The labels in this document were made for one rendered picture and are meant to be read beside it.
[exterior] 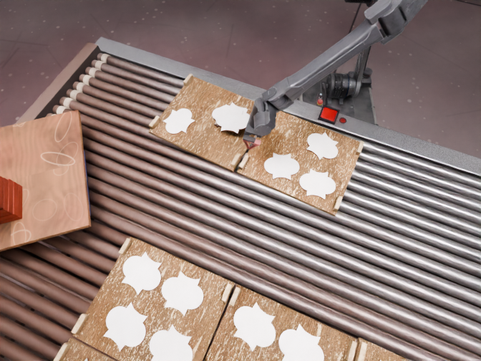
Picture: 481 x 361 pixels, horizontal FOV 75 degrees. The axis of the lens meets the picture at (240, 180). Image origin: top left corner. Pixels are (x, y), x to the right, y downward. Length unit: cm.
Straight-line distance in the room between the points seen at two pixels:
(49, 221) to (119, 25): 256
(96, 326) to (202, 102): 95
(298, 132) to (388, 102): 162
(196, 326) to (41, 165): 80
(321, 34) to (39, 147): 259
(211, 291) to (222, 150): 55
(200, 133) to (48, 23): 270
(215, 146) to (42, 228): 68
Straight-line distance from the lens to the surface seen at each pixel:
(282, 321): 112
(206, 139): 133
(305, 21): 339
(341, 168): 131
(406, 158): 145
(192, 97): 147
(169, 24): 339
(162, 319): 114
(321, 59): 104
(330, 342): 114
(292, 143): 133
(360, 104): 247
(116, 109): 154
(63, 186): 127
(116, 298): 119
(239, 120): 132
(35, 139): 144
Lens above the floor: 204
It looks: 64 degrees down
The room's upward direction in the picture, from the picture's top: 1 degrees counter-clockwise
